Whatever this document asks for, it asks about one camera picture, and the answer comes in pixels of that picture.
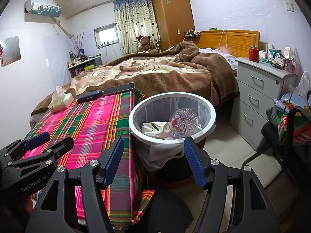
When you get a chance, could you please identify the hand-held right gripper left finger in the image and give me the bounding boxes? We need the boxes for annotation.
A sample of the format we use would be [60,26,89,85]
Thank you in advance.
[25,136,125,233]

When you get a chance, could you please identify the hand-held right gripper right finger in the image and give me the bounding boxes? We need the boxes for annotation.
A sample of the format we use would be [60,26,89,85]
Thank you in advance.
[183,136,280,233]

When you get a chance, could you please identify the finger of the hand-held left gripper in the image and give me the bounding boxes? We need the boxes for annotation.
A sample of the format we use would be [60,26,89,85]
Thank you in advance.
[7,136,75,169]
[0,131,50,162]

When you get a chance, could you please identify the clear plastic bottle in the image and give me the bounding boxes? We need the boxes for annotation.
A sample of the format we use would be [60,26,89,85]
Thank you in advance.
[169,109,202,137]

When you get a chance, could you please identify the white rim trash bin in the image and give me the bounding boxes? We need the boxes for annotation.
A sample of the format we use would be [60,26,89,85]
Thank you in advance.
[128,92,216,182]

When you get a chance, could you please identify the beige paper cup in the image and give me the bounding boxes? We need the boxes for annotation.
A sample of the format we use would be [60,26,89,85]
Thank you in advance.
[142,121,170,139]

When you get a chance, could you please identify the pink green plaid cloth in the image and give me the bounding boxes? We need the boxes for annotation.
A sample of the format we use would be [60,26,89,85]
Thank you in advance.
[22,90,156,226]

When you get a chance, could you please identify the soft tissue pack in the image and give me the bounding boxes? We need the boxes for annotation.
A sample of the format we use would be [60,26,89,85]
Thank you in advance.
[48,86,73,113]

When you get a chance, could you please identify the dark blue glasses case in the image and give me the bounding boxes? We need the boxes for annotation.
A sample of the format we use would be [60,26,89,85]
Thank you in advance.
[77,90,103,103]

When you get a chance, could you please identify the black smartphone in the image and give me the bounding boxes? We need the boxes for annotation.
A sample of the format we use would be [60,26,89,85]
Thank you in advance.
[103,83,135,97]

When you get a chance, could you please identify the brown printed blanket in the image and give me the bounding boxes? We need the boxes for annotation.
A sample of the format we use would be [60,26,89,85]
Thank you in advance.
[30,41,240,117]

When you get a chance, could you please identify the cluttered small desk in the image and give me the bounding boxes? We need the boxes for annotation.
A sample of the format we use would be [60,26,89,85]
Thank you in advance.
[67,55,103,78]

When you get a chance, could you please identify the grey drawer cabinet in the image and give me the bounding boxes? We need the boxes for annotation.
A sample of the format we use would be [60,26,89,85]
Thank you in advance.
[230,57,297,151]

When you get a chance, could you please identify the black chair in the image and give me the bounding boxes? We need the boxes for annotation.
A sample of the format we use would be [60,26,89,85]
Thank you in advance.
[240,106,311,187]

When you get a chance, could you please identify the decorative dry branches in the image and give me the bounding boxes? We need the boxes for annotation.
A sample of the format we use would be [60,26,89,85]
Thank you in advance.
[67,32,91,56]

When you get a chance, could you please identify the pink white pillow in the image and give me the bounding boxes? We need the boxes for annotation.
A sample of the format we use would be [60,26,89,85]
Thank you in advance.
[199,48,237,68]

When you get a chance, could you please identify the pile of clothes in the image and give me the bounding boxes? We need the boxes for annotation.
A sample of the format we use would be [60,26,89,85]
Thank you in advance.
[266,92,311,146]

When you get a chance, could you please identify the air conditioner pipe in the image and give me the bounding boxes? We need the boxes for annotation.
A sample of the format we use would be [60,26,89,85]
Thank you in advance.
[52,17,74,38]

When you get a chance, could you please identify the brown teddy bear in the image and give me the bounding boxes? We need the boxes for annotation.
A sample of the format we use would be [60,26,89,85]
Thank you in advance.
[136,35,158,53]

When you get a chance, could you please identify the red jar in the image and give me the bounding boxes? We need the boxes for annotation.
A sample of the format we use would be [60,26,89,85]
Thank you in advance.
[248,46,259,62]

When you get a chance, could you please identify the small window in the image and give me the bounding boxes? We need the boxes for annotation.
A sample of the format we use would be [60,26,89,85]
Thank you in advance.
[93,23,119,50]

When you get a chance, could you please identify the wooden headboard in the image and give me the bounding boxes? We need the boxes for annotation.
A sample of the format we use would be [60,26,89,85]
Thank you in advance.
[194,30,260,61]

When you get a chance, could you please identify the white plastic bag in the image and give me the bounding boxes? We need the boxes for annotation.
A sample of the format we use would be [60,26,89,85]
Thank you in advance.
[290,71,311,100]

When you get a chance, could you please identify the clutter of small boxes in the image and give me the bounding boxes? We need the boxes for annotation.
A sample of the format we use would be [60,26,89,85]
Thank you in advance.
[259,44,299,74]

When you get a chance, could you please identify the patterned curtain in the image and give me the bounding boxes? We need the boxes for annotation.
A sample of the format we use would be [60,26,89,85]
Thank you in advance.
[113,0,161,56]

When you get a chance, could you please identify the wooden wardrobe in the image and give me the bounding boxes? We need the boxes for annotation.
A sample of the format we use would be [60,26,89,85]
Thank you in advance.
[151,0,196,52]

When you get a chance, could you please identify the silver wall poster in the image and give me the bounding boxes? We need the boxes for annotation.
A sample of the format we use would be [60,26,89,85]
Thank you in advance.
[0,36,22,67]

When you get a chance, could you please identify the orange cable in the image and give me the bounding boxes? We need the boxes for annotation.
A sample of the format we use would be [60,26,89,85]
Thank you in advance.
[220,29,231,51]

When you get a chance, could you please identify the wall air conditioner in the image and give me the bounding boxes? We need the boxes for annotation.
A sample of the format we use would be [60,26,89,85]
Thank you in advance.
[24,0,62,18]

